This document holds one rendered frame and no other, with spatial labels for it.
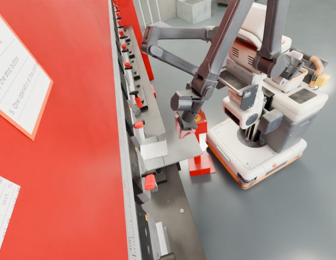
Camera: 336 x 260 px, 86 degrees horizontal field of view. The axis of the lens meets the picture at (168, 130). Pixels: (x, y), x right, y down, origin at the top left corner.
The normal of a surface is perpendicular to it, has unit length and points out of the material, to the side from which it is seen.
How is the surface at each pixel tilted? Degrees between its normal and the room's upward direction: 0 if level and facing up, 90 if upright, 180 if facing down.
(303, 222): 0
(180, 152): 0
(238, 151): 0
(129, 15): 90
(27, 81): 90
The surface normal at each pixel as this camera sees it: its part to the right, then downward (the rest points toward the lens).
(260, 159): -0.18, -0.63
